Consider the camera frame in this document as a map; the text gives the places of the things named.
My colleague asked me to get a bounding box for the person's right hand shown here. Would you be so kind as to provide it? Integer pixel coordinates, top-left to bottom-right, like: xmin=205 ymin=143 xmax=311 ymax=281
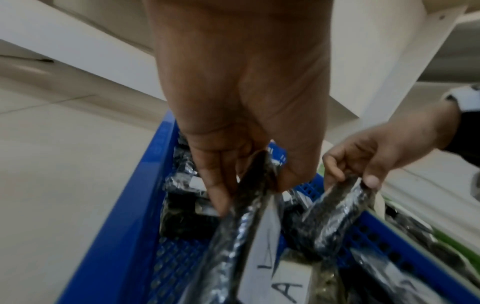
xmin=322 ymin=100 xmax=463 ymax=191

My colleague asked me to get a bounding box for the person's left hand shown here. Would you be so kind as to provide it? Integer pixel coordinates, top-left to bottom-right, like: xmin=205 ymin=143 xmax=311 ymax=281
xmin=142 ymin=0 xmax=335 ymax=216

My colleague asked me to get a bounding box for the black item packet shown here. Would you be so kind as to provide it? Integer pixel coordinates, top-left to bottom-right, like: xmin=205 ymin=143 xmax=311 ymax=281
xmin=299 ymin=173 xmax=378 ymax=259
xmin=183 ymin=149 xmax=286 ymax=304

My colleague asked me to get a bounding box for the green plastic mesh basket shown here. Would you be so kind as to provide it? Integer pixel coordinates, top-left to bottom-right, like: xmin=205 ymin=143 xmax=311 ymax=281
xmin=378 ymin=193 xmax=480 ymax=286

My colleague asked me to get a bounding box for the blue plastic mesh basket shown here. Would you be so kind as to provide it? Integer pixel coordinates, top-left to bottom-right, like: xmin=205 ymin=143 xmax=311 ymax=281
xmin=55 ymin=111 xmax=480 ymax=304

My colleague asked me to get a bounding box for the black wristband with markers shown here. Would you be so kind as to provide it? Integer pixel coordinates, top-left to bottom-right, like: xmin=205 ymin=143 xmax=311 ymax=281
xmin=442 ymin=84 xmax=480 ymax=167

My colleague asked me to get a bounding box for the white shelf unit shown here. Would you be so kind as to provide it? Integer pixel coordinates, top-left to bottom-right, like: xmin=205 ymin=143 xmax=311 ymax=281
xmin=0 ymin=0 xmax=480 ymax=126

